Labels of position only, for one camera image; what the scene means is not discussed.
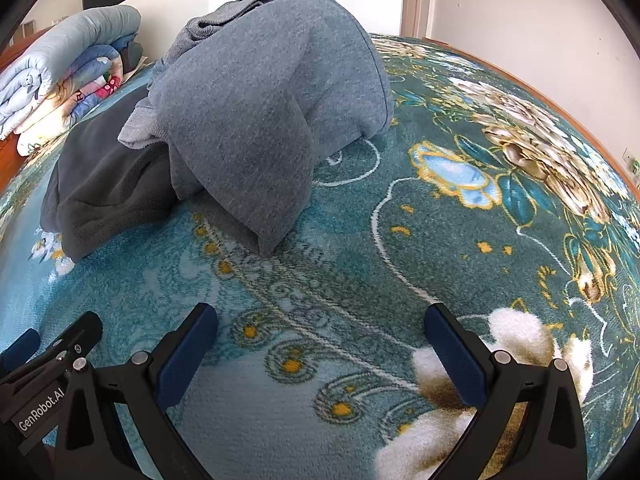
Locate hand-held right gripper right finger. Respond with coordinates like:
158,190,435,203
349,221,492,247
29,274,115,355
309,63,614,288
423,302,588,480

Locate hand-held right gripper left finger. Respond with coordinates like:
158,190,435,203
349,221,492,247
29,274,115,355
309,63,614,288
52,302,219,480

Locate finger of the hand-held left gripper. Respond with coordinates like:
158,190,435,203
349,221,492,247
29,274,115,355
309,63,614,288
30,310,104,367
0,327,41,367

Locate grey knitted sock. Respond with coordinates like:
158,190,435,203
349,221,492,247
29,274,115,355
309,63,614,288
117,0,396,257

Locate teal floral blanket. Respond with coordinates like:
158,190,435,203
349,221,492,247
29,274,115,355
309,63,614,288
0,32,640,480

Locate dark grey garment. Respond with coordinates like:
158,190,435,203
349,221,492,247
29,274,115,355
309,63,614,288
41,87,176,263

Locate floral folded quilt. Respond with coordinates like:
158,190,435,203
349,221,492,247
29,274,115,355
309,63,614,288
15,42,146,157

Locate dark cloth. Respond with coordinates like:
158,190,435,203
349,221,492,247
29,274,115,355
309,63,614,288
120,40,145,75

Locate white door frame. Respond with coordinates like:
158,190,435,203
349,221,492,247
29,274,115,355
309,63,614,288
400,0,441,41

